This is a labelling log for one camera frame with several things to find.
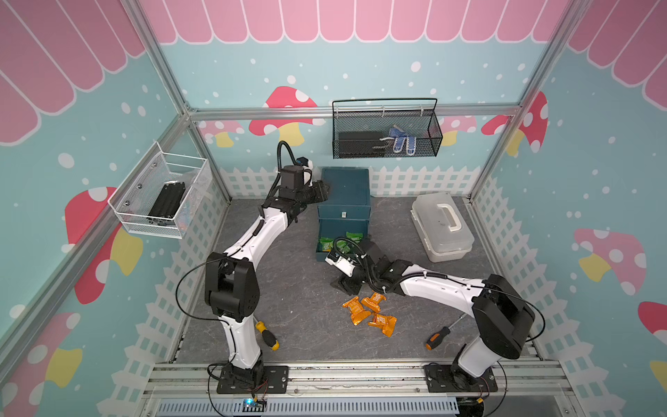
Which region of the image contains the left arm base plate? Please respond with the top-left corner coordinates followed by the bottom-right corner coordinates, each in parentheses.
top-left (216, 363), bottom-right (289, 394)

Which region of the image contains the green cookie packet top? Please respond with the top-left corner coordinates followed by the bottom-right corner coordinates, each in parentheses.
top-left (319, 237), bottom-right (334, 252)

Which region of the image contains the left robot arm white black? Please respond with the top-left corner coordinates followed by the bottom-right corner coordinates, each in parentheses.
top-left (175, 141), bottom-right (328, 387)

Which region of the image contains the dark teal drawer cabinet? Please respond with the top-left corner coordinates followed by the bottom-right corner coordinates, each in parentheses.
top-left (317, 167), bottom-right (371, 221)

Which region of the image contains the yellow black screwdriver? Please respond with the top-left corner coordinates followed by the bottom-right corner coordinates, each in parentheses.
top-left (255, 321), bottom-right (280, 351)

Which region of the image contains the orange cookie packet top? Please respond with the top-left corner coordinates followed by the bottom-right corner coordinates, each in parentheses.
top-left (361, 292), bottom-right (387, 314)

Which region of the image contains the orange black screwdriver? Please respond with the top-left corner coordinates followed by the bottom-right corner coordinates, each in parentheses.
top-left (425, 314), bottom-right (467, 350)

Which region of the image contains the black wire mesh basket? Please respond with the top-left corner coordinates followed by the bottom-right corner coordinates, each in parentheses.
top-left (331, 97), bottom-right (443, 159)

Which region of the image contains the black device in white basket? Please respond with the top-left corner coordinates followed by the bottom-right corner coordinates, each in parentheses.
top-left (147, 182), bottom-right (186, 226)

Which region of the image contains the clear plastic storage box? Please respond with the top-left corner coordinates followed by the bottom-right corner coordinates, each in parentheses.
top-left (411, 192), bottom-right (474, 262)

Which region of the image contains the teal drawer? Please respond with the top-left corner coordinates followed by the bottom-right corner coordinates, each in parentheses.
top-left (315, 219), bottom-right (369, 262)

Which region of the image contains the green lit circuit board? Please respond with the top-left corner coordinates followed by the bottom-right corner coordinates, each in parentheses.
top-left (242, 398), bottom-right (267, 414)

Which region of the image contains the blue white item in basket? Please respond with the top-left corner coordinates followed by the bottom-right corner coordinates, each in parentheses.
top-left (380, 125), bottom-right (418, 156)

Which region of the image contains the green cookie packet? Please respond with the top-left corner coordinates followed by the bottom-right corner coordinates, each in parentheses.
top-left (319, 237), bottom-right (334, 252)
top-left (346, 232), bottom-right (365, 243)

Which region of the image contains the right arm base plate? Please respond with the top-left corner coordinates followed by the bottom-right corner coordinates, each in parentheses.
top-left (423, 362), bottom-right (499, 397)

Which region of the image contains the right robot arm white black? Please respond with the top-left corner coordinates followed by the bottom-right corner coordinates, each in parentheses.
top-left (325, 237), bottom-right (542, 378)

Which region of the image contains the white wire wall basket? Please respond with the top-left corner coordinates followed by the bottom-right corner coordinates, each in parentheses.
top-left (108, 142), bottom-right (212, 239)

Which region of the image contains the black box in mesh basket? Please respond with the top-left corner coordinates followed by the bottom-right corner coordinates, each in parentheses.
top-left (335, 131), bottom-right (389, 158)

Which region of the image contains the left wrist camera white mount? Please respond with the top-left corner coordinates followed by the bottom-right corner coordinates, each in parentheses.
top-left (296, 156), bottom-right (314, 182)

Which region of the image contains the orange cookie packet bottom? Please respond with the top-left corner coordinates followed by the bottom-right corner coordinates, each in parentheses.
top-left (368, 314), bottom-right (398, 338)

